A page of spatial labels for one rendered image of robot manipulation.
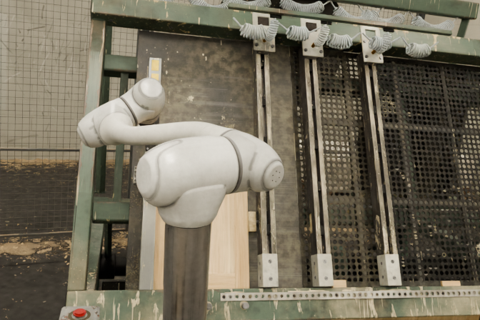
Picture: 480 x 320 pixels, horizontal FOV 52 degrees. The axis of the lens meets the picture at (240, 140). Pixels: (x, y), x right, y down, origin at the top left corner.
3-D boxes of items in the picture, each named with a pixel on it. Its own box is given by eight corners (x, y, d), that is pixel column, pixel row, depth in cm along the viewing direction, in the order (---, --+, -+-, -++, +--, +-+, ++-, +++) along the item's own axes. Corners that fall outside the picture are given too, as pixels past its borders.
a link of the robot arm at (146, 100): (151, 86, 164) (117, 105, 159) (154, 65, 150) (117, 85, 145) (169, 111, 163) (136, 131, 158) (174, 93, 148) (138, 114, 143)
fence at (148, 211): (138, 290, 182) (138, 289, 178) (148, 61, 212) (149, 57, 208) (152, 290, 183) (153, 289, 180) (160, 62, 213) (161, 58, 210)
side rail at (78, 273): (69, 291, 182) (66, 291, 172) (92, 31, 217) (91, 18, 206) (86, 291, 183) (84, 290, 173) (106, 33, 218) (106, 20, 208)
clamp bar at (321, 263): (308, 286, 198) (332, 284, 176) (293, 29, 235) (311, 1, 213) (331, 286, 200) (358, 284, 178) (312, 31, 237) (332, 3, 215)
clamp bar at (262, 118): (253, 287, 192) (271, 285, 170) (246, 24, 230) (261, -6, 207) (277, 287, 195) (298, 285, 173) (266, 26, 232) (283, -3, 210)
